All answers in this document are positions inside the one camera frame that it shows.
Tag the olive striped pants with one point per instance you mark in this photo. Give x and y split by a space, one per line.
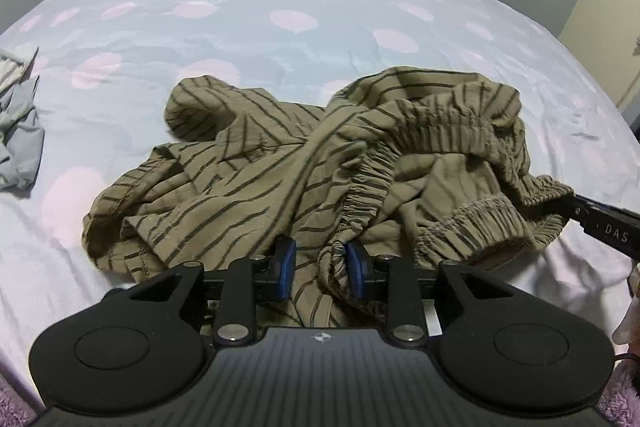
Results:
320 167

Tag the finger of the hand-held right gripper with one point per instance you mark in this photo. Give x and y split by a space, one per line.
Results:
605 225

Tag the white ribbed garment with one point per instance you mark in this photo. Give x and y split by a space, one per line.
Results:
15 63

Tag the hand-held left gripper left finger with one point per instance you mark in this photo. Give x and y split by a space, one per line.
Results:
284 268

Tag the purple fuzzy blanket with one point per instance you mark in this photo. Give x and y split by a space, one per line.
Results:
620 402

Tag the polka dot bed sheet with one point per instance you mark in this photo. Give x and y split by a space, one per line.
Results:
280 17

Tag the person's right hand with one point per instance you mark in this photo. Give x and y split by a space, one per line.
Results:
630 317

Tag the blue-grey garment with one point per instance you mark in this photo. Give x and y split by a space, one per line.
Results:
19 142

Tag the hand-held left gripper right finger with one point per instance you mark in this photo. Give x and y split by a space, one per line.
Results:
356 269

